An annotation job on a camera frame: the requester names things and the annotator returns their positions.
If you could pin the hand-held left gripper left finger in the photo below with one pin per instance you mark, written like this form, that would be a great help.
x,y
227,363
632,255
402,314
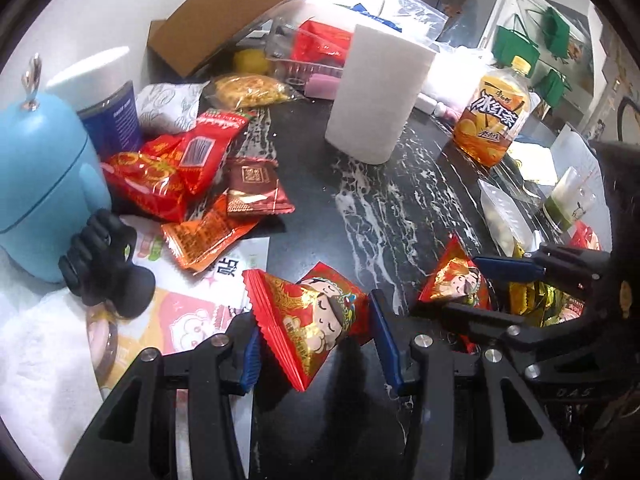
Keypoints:
x,y
248,360

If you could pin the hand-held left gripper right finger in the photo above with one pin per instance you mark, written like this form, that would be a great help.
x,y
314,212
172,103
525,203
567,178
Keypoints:
x,y
387,345

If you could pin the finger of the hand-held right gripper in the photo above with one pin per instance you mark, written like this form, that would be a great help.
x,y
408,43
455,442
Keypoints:
x,y
505,267
465,315

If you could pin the small red cartoon snack packet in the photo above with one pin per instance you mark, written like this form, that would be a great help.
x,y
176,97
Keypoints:
x,y
452,280

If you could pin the large red cartoon snack packet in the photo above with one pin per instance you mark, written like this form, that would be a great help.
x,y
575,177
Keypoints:
x,y
305,320

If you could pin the gold snack packets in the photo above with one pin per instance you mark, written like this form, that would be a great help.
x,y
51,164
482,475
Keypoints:
x,y
537,297

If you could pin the clear bag of nuts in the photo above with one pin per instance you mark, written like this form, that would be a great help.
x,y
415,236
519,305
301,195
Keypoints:
x,y
500,215

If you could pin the pink cartoon paper flyer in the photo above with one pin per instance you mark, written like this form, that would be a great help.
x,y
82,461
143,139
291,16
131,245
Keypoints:
x,y
190,305

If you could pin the glass mug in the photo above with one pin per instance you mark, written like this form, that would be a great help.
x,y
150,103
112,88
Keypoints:
x,y
570,200

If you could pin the yellow paper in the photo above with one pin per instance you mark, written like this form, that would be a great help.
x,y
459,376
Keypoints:
x,y
537,162

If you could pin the orange snack packet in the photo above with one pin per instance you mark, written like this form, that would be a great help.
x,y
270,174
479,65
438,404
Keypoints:
x,y
205,235

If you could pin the iced tea bottle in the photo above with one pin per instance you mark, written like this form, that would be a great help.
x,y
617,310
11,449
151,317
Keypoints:
x,y
492,120

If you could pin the black hand-shaped holder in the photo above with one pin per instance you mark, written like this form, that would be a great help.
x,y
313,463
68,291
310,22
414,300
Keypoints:
x,y
105,260

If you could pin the brown snack packet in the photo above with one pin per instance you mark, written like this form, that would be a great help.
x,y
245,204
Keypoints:
x,y
255,185

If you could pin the pink white tube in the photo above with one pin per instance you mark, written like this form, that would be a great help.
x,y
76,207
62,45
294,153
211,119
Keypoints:
x,y
437,105

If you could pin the green tote bag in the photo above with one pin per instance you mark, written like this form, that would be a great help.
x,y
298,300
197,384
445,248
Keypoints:
x,y
550,87
555,32
515,47

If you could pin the red gold-print snack packet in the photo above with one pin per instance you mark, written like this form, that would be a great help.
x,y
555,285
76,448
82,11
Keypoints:
x,y
145,180

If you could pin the white paper towel roll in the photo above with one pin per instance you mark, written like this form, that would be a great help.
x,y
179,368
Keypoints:
x,y
380,95

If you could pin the red barcode snack packet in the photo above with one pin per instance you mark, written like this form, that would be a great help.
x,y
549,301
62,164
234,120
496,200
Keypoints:
x,y
210,150

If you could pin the pink foam piece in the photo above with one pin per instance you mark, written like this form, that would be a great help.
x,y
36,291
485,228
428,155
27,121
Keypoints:
x,y
322,86

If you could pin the clear zip bag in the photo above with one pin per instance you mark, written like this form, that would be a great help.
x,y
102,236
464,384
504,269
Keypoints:
x,y
417,17

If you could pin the white patterned packet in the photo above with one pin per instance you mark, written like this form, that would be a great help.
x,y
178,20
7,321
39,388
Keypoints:
x,y
167,107

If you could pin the yellow round cake packet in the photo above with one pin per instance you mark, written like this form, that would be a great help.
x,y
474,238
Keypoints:
x,y
250,89

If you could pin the blue can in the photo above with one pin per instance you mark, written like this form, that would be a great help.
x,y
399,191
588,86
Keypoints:
x,y
112,120

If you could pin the blue round container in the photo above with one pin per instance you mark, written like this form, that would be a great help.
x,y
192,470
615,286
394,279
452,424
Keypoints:
x,y
40,170

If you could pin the red bag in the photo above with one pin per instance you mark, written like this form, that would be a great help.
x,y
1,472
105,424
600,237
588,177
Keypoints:
x,y
320,42

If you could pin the clear plastic container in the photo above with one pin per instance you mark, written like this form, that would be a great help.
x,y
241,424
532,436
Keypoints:
x,y
285,55

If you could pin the cardboard box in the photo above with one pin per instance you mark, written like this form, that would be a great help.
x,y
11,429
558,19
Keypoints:
x,y
220,20

